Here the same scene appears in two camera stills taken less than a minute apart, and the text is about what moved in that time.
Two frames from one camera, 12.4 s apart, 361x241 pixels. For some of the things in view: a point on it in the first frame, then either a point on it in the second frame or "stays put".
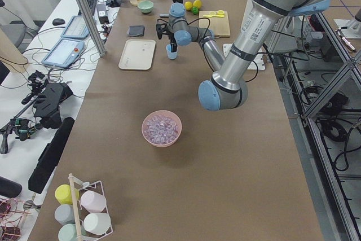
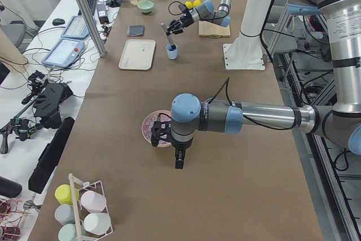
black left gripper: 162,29 → 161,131
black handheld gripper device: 44,113 stays put
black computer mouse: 58,21 stays put
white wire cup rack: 93,218 stays put
